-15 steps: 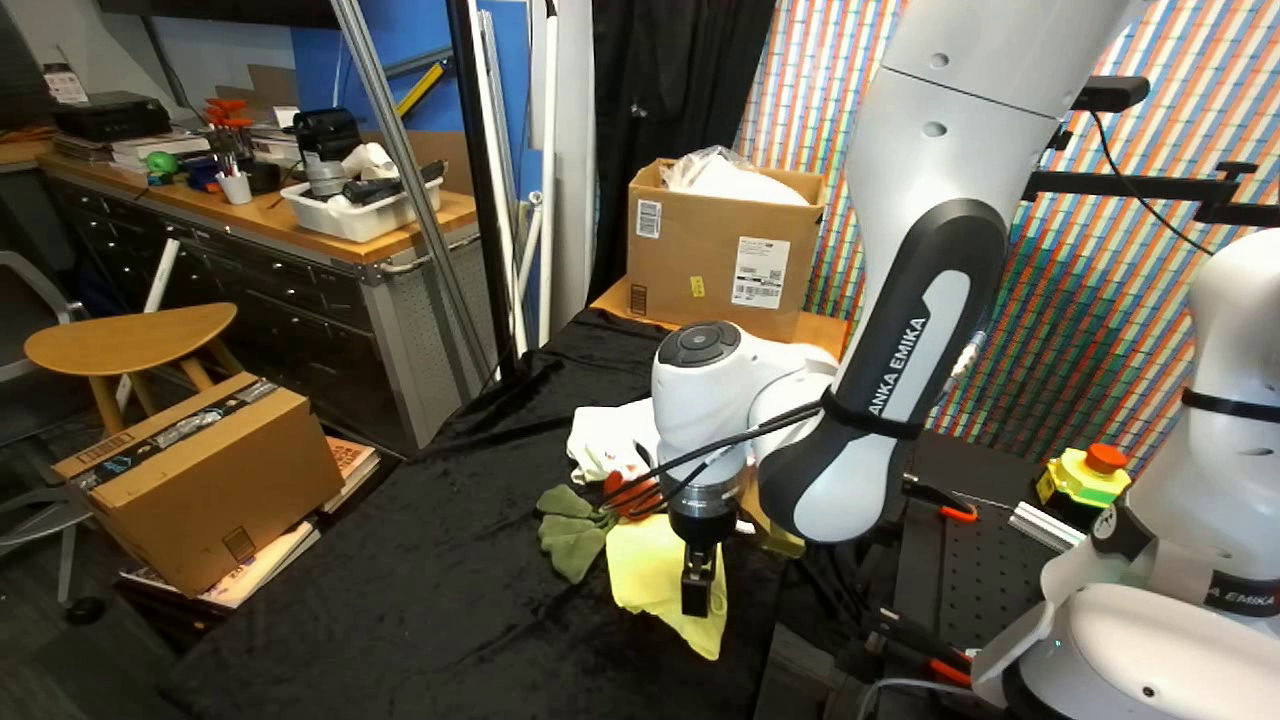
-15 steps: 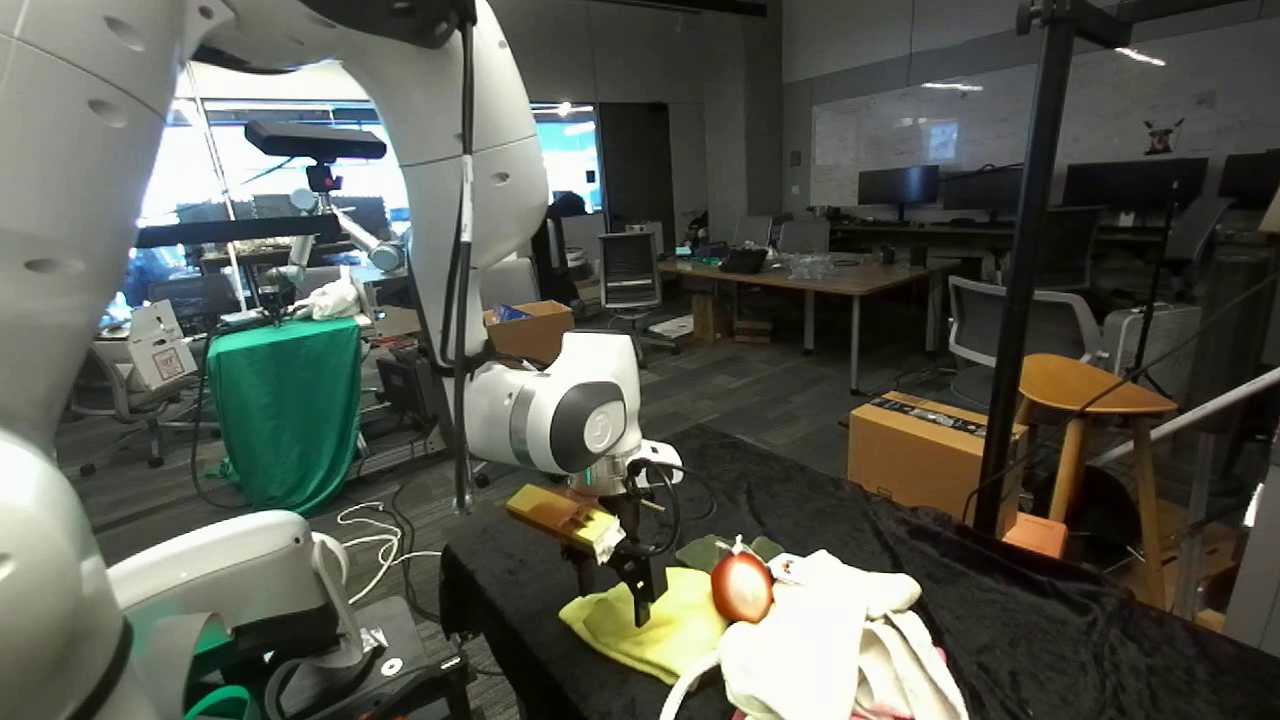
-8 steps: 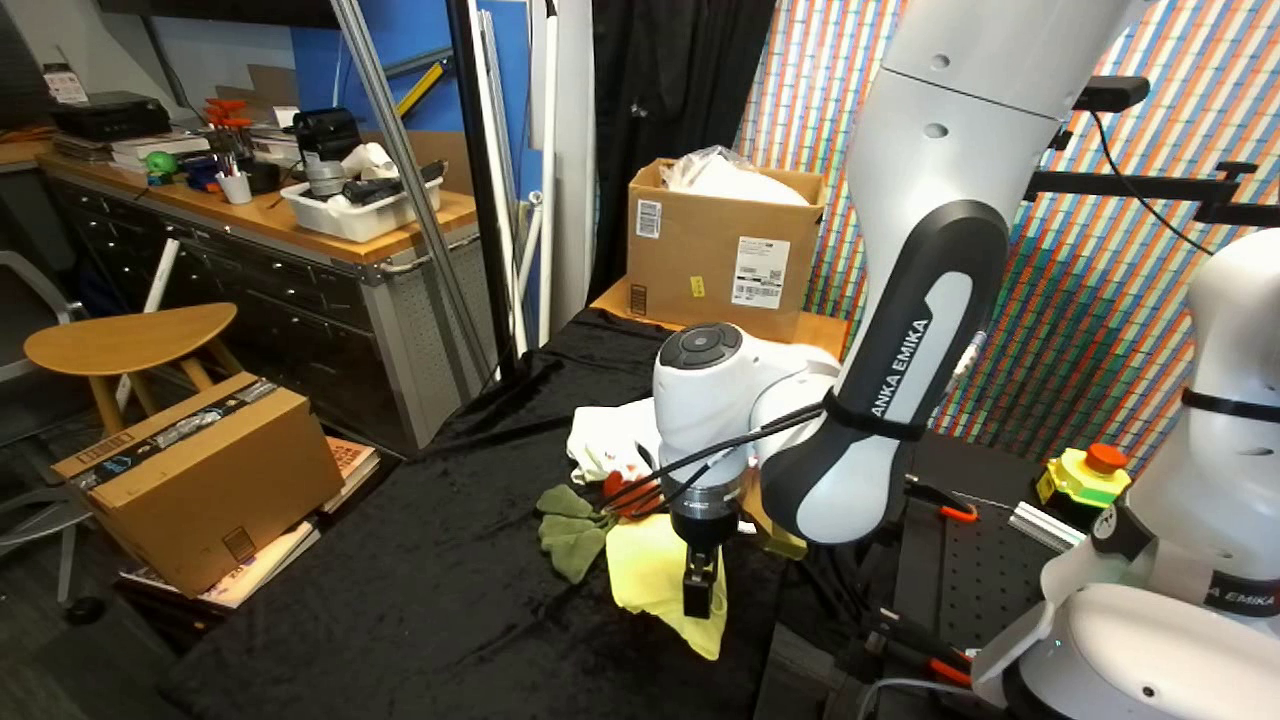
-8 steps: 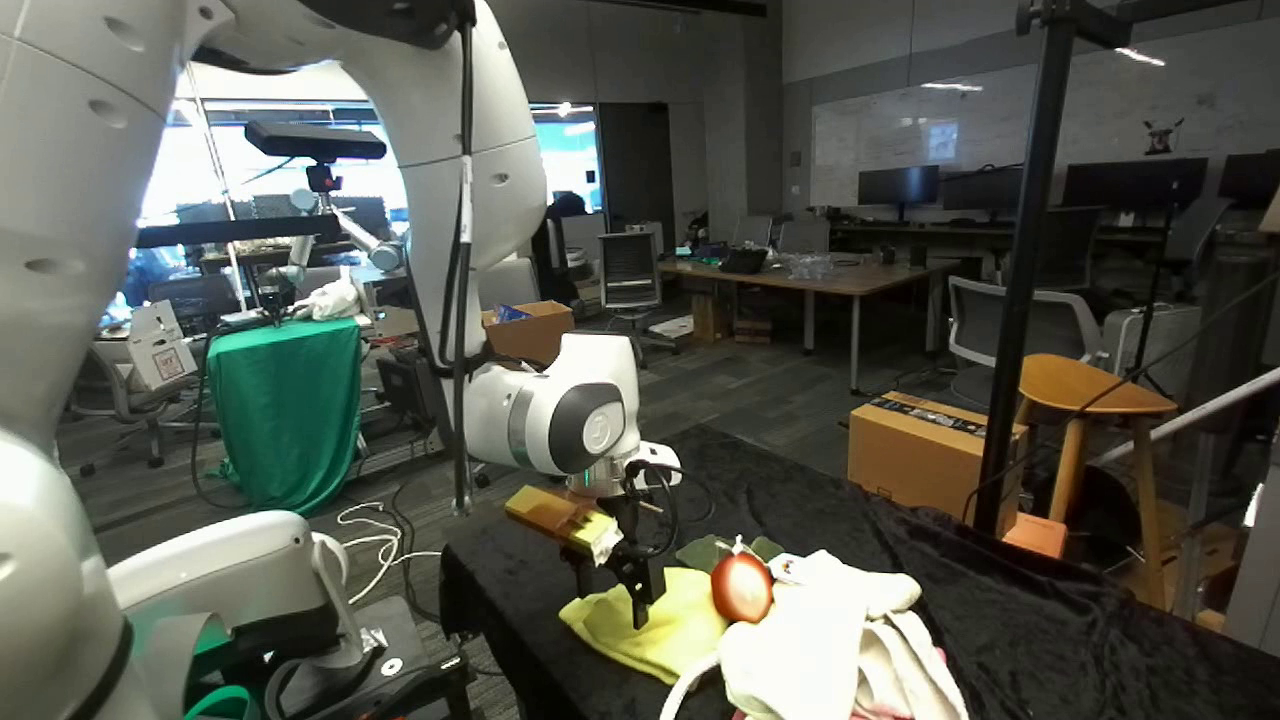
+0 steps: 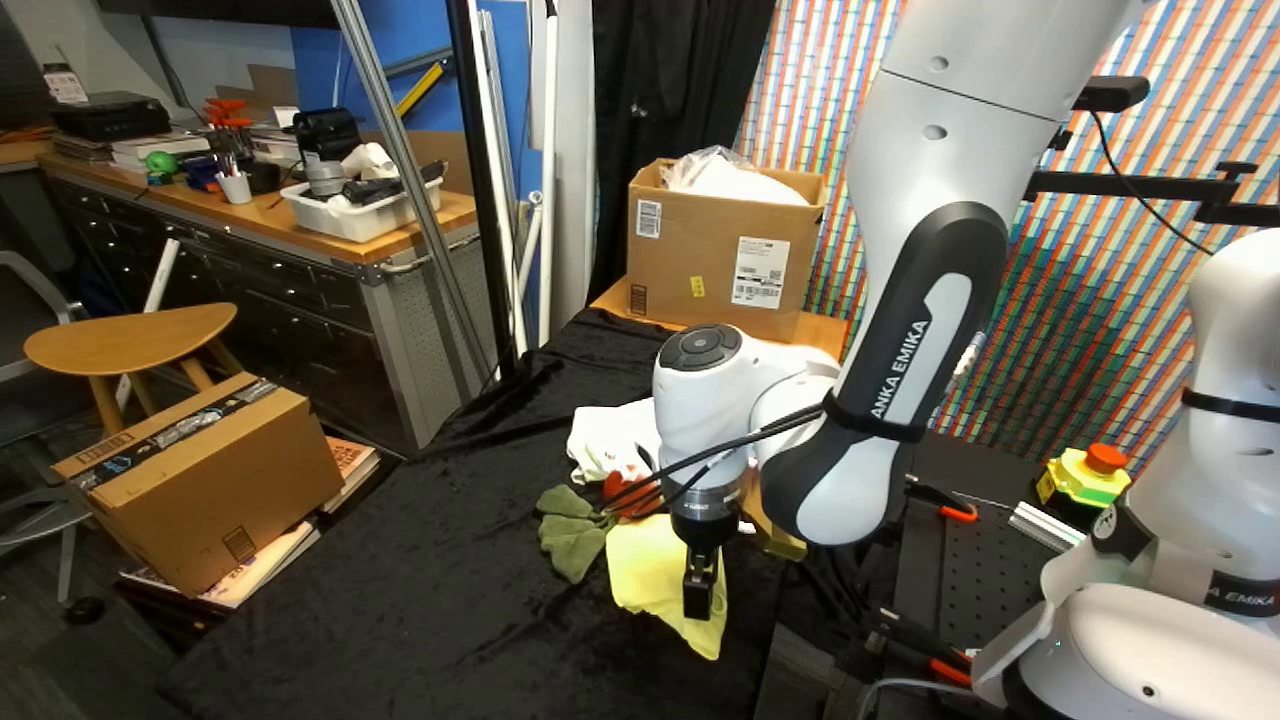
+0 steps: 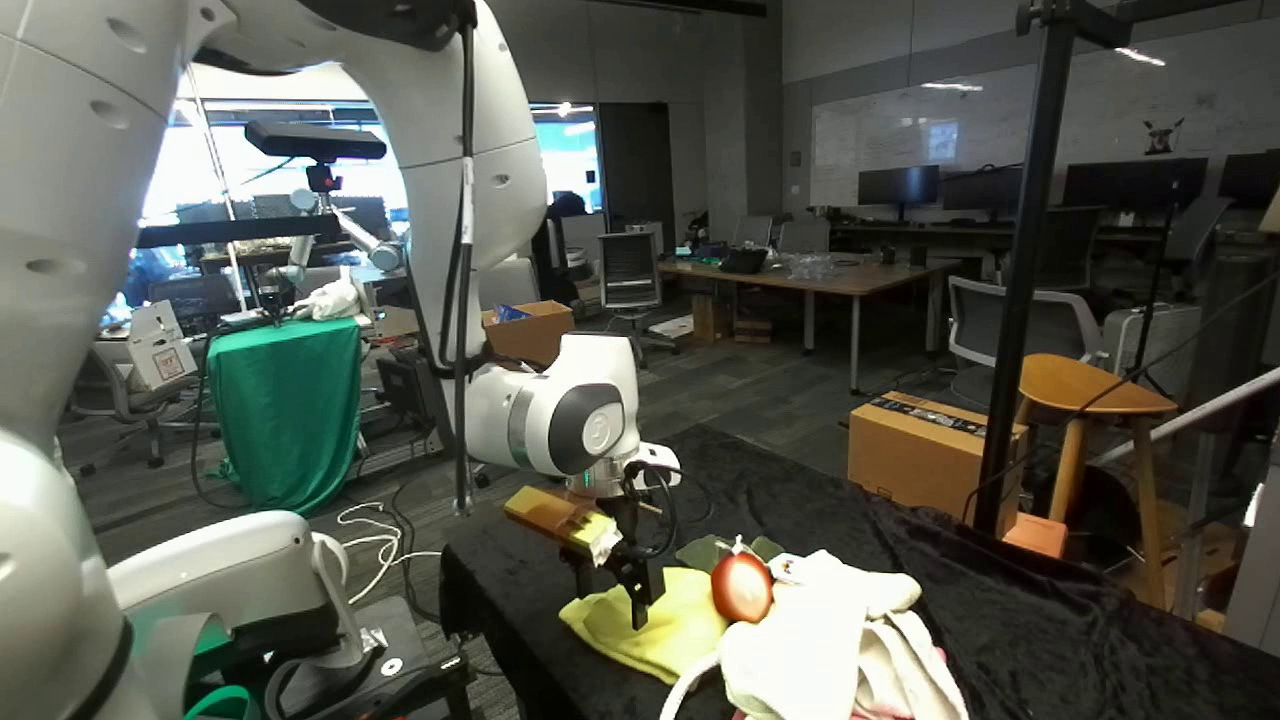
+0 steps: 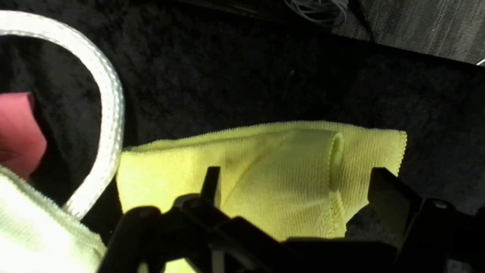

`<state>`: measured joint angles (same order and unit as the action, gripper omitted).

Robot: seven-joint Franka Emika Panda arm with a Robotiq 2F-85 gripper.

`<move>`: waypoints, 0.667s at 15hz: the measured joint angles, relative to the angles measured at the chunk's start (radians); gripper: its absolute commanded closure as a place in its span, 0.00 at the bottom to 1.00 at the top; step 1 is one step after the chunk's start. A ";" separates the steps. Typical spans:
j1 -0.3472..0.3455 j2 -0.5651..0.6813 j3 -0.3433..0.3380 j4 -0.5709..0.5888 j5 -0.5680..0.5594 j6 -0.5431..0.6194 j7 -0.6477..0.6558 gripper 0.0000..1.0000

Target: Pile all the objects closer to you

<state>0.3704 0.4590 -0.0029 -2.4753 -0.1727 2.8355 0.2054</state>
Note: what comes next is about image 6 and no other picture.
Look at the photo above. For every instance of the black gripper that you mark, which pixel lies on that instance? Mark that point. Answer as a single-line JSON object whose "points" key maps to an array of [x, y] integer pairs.
{"points": [[625, 543]]}

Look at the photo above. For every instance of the yellow cloth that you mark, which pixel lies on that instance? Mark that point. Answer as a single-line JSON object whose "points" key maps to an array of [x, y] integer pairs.
{"points": [[601, 624]]}

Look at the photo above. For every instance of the red plush toy green leaves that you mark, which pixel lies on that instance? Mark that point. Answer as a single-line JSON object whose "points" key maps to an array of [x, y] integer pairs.
{"points": [[740, 585]]}

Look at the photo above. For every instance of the pale green cloth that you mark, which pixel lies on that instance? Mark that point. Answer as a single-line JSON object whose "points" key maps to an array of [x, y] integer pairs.
{"points": [[813, 643]]}

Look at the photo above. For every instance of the white cloth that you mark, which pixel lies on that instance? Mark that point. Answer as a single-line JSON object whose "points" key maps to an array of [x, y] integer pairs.
{"points": [[922, 672]]}

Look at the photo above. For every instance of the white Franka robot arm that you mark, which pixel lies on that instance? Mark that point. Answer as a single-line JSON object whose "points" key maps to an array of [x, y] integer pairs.
{"points": [[533, 414]]}

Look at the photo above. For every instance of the black table cloth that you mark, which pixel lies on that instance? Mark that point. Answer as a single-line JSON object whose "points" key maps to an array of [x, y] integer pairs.
{"points": [[827, 494]]}

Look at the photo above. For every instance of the small cardboard box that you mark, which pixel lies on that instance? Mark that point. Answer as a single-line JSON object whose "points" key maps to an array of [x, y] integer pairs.
{"points": [[533, 331]]}

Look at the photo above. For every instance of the cardboard box black tape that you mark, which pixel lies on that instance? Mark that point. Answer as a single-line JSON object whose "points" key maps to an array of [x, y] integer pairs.
{"points": [[922, 462]]}

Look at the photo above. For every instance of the wooden office desk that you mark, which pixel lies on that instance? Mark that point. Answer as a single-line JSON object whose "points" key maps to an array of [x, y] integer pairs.
{"points": [[802, 278]]}

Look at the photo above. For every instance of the green draped cloth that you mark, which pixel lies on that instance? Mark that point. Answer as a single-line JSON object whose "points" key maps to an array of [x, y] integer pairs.
{"points": [[284, 414]]}

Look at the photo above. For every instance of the black computer monitor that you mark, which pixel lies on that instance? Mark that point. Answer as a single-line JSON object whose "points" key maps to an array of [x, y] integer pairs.
{"points": [[985, 185], [1134, 185], [898, 185]]}

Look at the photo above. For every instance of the black stand pole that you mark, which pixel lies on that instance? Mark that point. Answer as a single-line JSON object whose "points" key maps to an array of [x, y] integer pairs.
{"points": [[1022, 294]]}

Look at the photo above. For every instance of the white paper sign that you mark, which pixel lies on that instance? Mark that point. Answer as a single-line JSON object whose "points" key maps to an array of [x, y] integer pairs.
{"points": [[163, 351]]}

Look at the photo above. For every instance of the wooden stool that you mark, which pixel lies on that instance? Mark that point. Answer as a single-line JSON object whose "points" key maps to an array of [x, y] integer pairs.
{"points": [[1085, 387]]}

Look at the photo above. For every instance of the mesh back office chair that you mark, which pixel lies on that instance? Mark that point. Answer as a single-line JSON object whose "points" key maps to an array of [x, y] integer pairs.
{"points": [[1064, 321]]}

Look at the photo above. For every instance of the silver tripod pole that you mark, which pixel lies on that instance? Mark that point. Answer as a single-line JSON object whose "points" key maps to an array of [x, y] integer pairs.
{"points": [[1214, 405]]}

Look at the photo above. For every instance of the tan wrist mount piece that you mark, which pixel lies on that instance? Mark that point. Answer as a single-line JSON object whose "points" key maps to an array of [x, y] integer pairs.
{"points": [[555, 514]]}

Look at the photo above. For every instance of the black bar camera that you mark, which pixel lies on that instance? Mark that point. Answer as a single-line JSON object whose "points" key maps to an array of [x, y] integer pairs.
{"points": [[312, 139]]}

